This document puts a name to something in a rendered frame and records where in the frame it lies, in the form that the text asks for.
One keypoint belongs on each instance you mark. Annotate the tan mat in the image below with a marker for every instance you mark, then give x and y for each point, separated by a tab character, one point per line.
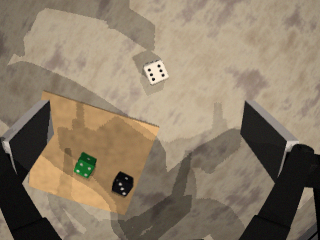
119	143

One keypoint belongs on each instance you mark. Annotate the green die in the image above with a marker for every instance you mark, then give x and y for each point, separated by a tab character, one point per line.
85	165

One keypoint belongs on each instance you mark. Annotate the black die with white pips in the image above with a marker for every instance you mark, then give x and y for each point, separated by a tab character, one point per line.
122	184

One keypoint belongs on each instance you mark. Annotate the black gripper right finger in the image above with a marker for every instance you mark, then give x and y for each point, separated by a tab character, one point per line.
271	142

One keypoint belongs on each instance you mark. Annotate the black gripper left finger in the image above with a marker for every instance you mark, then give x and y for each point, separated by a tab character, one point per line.
20	147

